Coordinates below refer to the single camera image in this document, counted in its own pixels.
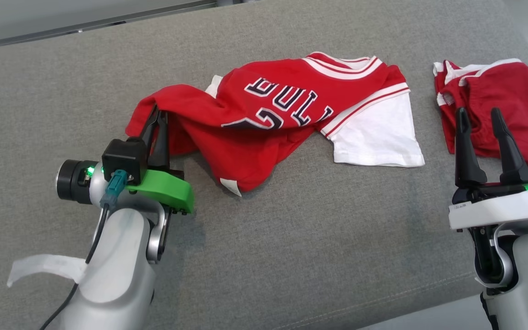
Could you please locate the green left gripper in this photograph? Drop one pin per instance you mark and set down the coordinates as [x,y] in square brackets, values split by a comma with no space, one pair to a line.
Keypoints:
[167,188]

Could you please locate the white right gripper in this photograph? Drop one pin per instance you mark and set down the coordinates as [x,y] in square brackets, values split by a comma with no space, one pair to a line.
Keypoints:
[497,211]

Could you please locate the red shorts with white waistband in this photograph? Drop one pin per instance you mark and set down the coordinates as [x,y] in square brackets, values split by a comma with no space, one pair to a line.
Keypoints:
[511,101]

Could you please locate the red white basketball jersey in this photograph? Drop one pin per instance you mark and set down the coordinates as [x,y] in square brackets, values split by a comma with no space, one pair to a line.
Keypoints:
[245,151]

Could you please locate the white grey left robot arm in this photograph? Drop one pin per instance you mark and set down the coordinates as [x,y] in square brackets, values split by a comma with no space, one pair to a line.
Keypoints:
[117,275]

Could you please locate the white tape strip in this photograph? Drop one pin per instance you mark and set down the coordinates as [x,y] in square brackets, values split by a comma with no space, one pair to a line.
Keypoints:
[44,265]

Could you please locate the grey fabric sofa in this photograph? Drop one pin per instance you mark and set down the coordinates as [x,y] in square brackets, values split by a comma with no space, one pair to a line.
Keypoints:
[291,256]

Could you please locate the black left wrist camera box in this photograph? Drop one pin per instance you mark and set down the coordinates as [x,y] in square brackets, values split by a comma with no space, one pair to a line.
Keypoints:
[124,158]

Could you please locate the grey wall base rail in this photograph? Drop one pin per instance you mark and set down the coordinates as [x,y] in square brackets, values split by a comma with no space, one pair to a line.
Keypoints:
[108,20]

